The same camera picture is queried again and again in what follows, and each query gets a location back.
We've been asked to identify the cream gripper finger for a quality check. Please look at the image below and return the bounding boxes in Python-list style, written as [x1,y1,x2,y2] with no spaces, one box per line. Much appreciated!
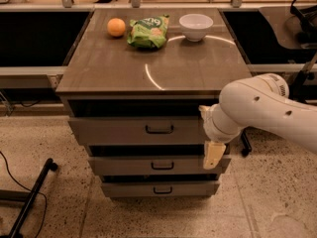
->
[203,141,226,170]
[199,105,211,120]

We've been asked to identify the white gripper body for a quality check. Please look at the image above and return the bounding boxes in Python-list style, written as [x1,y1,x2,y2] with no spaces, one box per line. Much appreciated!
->
[203,104,243,144]

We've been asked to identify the grey top drawer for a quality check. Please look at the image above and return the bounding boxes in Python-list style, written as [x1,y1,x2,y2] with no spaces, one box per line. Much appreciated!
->
[69,117,207,146]

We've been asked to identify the grey drawer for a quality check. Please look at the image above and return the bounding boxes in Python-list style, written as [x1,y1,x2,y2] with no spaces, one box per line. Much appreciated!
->
[101,180,219,197]
[88,156,231,176]
[69,117,207,146]

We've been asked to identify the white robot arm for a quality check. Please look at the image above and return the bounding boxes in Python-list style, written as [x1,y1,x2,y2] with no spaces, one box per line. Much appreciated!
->
[199,73,317,170]

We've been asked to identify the grey drawer cabinet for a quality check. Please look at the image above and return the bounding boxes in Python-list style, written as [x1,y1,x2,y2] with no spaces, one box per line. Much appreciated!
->
[56,9,251,184]

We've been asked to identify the grey middle drawer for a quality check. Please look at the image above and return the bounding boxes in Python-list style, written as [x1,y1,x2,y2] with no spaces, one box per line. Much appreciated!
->
[88,156,231,176]

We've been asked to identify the grey bottom drawer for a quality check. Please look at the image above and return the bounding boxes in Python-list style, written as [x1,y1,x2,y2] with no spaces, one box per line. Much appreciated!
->
[101,180,219,197]

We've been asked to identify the black leg behind cabinet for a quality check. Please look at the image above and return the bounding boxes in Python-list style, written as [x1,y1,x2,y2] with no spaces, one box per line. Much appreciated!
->
[241,131,252,157]

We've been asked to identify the white bowl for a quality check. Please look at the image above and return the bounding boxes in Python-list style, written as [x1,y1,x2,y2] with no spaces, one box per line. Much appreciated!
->
[179,14,213,42]

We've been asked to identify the green snack bag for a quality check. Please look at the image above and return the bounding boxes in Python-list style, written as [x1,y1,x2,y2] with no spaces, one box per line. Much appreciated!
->
[127,15,169,49]

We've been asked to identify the orange fruit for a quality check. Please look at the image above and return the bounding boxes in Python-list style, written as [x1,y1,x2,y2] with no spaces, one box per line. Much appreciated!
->
[107,18,126,37]

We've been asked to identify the black headphones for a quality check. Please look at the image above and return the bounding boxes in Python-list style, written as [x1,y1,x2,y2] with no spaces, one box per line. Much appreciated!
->
[289,0,317,44]

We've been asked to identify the black metal stand leg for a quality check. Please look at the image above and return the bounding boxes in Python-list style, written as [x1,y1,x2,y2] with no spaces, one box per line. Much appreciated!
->
[0,158,58,238]

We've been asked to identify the black floor cable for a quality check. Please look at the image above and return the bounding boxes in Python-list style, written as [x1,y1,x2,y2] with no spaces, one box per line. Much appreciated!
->
[0,150,49,238]

